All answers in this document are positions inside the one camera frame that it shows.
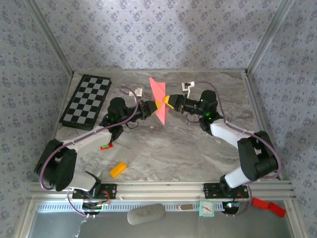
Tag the pink paper sheet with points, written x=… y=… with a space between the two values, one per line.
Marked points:
x=159 y=99

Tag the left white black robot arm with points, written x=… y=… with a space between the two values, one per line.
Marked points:
x=57 y=166

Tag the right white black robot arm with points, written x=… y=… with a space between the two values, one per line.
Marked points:
x=257 y=158

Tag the grey metal sheet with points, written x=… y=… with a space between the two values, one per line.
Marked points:
x=198 y=228

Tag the black grey chessboard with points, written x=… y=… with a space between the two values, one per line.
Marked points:
x=86 y=96

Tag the green and red toy brick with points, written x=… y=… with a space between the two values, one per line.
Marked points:
x=107 y=147

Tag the orange toy block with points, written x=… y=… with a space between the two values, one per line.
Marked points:
x=118 y=170

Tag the small white oval device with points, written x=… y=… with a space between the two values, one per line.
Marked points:
x=187 y=207

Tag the grey oval stone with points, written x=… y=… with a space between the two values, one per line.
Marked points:
x=146 y=213

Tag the small teal clock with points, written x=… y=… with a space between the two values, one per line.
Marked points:
x=206 y=208

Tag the red plastic tool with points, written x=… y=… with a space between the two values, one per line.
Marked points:
x=268 y=207

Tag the aluminium side rail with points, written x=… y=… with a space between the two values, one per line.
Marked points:
x=261 y=116

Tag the aluminium mounting rail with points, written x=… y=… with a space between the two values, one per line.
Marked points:
x=161 y=189

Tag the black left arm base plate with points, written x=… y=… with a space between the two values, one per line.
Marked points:
x=111 y=192

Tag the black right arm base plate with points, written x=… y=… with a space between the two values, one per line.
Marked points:
x=210 y=191

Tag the aluminium corner post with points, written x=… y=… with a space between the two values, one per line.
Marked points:
x=52 y=37
x=268 y=37

